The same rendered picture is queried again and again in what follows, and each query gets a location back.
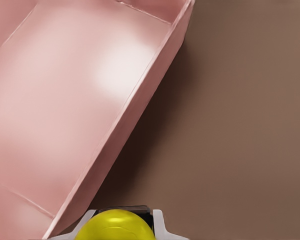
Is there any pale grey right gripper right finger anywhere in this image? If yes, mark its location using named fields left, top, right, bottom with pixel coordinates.
left=152, top=209, right=189, bottom=240

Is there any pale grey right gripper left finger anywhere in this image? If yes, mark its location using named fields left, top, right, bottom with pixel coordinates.
left=50, top=209, right=99, bottom=240

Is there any yellow button with black base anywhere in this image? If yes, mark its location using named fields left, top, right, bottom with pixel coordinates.
left=75, top=205, right=156, bottom=240

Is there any pink storage box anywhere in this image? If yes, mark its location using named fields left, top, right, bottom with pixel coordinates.
left=0, top=0, right=196, bottom=240

